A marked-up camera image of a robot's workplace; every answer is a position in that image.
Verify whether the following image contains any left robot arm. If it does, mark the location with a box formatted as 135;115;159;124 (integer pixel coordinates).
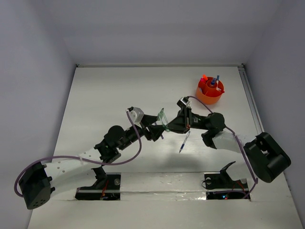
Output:
14;111;168;209

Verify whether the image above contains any orange round pen holder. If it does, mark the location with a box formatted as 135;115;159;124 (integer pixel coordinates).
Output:
195;76;224;105

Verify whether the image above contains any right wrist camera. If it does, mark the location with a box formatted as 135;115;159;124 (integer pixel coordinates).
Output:
180;96;191;107

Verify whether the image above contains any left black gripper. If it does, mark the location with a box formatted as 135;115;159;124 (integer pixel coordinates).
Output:
118;114;165;151

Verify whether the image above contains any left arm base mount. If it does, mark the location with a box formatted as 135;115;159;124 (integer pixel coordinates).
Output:
75;167;121;201

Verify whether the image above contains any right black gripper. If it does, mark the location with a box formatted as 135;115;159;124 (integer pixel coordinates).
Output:
164;106;209;134

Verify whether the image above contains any silver taped front rail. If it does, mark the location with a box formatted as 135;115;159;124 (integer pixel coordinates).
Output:
120;172;206;201

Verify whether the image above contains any blue ballpoint pen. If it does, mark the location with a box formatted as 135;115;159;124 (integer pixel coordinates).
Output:
179;131;191;154

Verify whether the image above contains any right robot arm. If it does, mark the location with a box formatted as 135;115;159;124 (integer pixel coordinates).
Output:
164;97;291;183

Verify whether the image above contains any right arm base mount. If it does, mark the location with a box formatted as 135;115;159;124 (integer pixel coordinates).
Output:
201;161;249;200

